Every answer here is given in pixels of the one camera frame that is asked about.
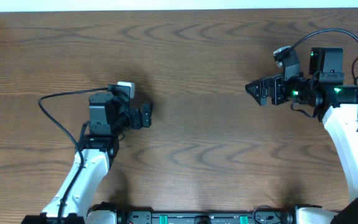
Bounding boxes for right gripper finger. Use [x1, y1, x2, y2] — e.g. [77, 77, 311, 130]
[247, 89, 267, 106]
[245, 78, 264, 92]

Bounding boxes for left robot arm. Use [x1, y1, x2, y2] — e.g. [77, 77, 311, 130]
[23, 88, 154, 223]

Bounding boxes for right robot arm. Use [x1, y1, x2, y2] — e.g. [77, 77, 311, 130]
[245, 47, 358, 223]

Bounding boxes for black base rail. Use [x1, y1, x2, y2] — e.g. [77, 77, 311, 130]
[85, 201, 338, 224]

